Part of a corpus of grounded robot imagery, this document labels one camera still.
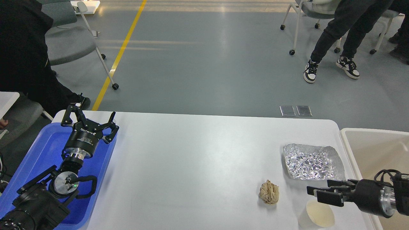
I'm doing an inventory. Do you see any grey office chair left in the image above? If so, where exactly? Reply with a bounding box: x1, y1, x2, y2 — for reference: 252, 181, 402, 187
39, 0, 119, 90

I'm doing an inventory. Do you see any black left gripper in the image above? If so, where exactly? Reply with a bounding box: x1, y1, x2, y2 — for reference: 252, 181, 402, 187
61, 104, 120, 159

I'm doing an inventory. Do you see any white small table edge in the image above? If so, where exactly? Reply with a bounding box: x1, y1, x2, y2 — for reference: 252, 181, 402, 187
0, 91, 19, 119

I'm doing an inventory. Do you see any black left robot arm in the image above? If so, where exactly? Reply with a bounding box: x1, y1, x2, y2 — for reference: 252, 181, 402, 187
1, 106, 119, 230

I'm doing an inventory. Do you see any beige plastic bin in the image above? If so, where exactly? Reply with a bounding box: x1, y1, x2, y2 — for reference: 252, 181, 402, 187
339, 128, 409, 230

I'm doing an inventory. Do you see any blue plastic tray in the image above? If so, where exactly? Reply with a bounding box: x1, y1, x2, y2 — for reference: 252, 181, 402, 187
0, 123, 117, 230

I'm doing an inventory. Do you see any grey chair far left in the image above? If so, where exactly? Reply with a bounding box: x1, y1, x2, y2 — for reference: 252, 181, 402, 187
0, 93, 53, 148

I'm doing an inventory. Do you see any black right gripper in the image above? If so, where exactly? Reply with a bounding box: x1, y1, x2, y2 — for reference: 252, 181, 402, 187
306, 179, 395, 218

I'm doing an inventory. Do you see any walking person in black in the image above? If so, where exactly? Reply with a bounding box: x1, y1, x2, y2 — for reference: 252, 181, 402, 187
0, 0, 91, 116

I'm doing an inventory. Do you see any person with white sneakers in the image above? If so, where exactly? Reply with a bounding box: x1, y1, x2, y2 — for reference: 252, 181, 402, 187
303, 0, 395, 84

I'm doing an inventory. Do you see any right metal floor plate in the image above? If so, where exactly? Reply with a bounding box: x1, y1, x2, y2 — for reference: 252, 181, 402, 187
296, 106, 313, 117

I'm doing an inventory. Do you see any crumpled brown paper ball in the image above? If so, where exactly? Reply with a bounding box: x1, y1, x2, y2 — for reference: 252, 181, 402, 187
259, 180, 280, 205

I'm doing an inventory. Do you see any crumpled aluminium foil sheet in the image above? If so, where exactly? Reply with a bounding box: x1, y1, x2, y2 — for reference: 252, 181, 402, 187
282, 143, 345, 180

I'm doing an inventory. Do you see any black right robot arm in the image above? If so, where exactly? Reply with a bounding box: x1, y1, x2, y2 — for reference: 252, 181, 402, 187
306, 169, 409, 218

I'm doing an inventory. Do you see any white paper cup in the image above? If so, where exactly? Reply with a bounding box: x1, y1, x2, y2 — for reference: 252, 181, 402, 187
298, 200, 336, 229

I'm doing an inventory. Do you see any grey chair top right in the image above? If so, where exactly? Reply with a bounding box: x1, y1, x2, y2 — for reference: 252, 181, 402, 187
280, 0, 342, 56

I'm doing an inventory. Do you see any left metal floor plate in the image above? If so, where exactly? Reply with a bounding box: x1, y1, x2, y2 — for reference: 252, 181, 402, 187
279, 106, 296, 117

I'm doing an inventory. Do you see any grey chair far right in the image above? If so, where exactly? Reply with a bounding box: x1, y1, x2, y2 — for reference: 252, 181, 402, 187
369, 10, 400, 55

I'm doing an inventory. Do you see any metal floor plate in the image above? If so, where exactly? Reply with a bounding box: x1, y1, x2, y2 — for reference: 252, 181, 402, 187
279, 106, 296, 117
296, 106, 313, 117

